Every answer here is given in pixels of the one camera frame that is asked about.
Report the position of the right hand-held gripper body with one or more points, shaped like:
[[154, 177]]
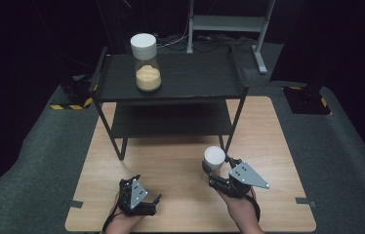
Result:
[[244, 180]]

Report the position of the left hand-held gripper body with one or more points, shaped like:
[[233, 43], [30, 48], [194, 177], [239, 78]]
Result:
[[136, 196]]

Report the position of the grey powder jar white lid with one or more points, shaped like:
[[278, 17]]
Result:
[[214, 159]]

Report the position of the black two-tier shelf rack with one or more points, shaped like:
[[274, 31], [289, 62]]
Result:
[[187, 74]]

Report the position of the yellow powder jar white lid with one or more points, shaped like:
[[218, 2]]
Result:
[[147, 70]]

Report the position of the person's right hand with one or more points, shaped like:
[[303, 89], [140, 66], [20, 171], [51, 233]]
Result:
[[240, 209]]

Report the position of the grey tape piece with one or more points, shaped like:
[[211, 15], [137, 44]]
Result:
[[76, 204], [304, 201]]

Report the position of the grey carpet mat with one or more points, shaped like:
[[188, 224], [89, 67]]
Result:
[[333, 162]]

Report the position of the black box hazard tape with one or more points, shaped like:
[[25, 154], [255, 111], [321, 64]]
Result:
[[74, 94], [305, 100]]

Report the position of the grey metal stand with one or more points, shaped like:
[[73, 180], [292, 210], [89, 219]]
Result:
[[227, 23]]

